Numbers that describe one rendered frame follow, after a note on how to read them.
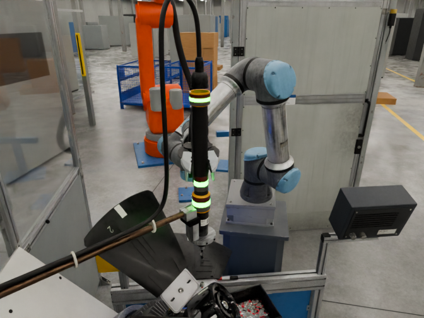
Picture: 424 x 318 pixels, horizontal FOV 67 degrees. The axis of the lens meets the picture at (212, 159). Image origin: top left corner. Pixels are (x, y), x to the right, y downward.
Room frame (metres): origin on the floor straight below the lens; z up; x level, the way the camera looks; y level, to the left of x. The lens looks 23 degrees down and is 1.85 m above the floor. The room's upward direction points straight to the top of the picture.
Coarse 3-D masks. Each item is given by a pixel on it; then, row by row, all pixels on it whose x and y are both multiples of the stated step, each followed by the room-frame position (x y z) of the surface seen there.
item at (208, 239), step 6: (180, 210) 0.63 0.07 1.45; (186, 210) 0.63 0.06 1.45; (192, 210) 0.63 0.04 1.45; (186, 216) 0.62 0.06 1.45; (192, 216) 0.63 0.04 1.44; (186, 222) 0.62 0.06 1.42; (192, 222) 0.62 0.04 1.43; (198, 222) 0.63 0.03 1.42; (186, 228) 0.65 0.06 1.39; (192, 228) 0.63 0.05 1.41; (198, 228) 0.64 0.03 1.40; (210, 228) 0.68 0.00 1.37; (186, 234) 0.65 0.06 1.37; (192, 234) 0.63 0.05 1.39; (198, 234) 0.64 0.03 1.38; (210, 234) 0.66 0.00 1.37; (192, 240) 0.63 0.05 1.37; (198, 240) 0.63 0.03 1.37; (204, 240) 0.63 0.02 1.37; (210, 240) 0.63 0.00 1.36
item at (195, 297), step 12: (204, 288) 0.59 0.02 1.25; (216, 288) 0.61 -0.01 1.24; (192, 300) 0.57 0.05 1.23; (204, 300) 0.55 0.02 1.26; (216, 300) 0.56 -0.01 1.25; (228, 300) 0.60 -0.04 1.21; (168, 312) 0.57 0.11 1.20; (180, 312) 0.57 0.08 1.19; (192, 312) 0.54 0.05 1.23; (204, 312) 0.53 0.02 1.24; (216, 312) 0.52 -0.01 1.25; (228, 312) 0.57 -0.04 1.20
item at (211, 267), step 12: (180, 240) 0.87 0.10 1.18; (192, 252) 0.81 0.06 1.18; (204, 252) 0.82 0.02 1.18; (216, 252) 0.84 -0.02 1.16; (228, 252) 0.86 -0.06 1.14; (192, 264) 0.75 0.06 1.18; (204, 264) 0.75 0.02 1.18; (216, 264) 0.76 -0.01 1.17; (204, 276) 0.70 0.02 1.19; (216, 276) 0.70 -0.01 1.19
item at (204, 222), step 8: (200, 64) 0.65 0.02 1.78; (192, 72) 0.66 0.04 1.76; (200, 72) 0.65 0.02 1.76; (192, 80) 0.65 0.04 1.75; (200, 80) 0.64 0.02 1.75; (200, 88) 0.64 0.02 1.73; (200, 216) 0.64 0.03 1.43; (208, 216) 0.66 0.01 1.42; (200, 224) 0.64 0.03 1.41; (208, 224) 0.66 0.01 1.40; (200, 232) 0.65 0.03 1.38
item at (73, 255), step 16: (160, 16) 0.61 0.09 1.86; (160, 32) 0.60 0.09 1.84; (160, 48) 0.60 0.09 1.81; (160, 64) 0.60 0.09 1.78; (160, 80) 0.60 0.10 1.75; (160, 208) 0.59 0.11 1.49; (144, 224) 0.56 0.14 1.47; (112, 240) 0.51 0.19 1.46; (32, 272) 0.42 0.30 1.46; (0, 288) 0.39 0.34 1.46
